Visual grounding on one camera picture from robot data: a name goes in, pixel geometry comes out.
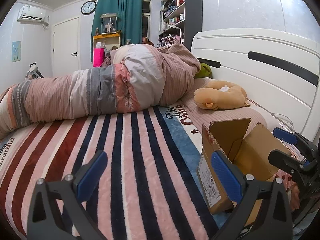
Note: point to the orange plush toy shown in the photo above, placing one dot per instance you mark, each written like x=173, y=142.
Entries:
x=220, y=97

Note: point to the small wall poster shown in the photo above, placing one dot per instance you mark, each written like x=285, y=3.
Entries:
x=16, y=51

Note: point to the white air conditioner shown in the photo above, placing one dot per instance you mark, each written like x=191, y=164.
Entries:
x=31, y=13

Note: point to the round wall clock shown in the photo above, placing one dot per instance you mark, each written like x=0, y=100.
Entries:
x=88, y=7

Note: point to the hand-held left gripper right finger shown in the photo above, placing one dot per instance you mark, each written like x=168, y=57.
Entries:
x=225, y=177

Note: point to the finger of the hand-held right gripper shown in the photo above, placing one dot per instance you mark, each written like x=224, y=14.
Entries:
x=285, y=135
x=282, y=158

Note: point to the white bed headboard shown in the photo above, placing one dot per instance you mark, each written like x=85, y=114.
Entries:
x=250, y=60

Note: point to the dark shelf unit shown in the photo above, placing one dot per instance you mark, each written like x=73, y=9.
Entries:
x=192, y=12

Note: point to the green plush toy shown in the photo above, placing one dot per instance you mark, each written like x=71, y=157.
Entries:
x=203, y=71

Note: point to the pink polka dot cloth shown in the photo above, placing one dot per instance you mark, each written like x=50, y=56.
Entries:
x=286, y=177

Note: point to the yellow cabinet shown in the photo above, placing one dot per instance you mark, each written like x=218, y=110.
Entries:
x=107, y=38

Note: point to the striped blanket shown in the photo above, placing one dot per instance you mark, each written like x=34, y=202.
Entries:
x=125, y=155

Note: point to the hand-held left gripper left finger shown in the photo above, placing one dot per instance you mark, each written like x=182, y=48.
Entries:
x=91, y=177

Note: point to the pink gift bag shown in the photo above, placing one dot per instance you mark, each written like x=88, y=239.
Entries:
x=98, y=58

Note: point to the glass display case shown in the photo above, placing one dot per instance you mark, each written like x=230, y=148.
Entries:
x=109, y=23

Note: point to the white door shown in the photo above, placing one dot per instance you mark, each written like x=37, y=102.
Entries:
x=65, y=47

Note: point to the person's right hand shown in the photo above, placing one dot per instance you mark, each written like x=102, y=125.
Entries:
x=295, y=196

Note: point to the pink and grey duvet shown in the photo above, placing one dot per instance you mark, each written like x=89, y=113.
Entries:
x=100, y=87

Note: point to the cardboard box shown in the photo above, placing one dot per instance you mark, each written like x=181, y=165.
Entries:
x=260, y=152

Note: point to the brown plush toy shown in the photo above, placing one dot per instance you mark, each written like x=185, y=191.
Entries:
x=147, y=41

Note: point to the dark suitcase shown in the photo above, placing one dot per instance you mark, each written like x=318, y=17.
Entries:
x=33, y=71

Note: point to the teal curtain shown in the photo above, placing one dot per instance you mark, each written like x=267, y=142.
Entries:
x=130, y=22

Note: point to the window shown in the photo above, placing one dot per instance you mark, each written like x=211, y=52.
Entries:
x=146, y=17

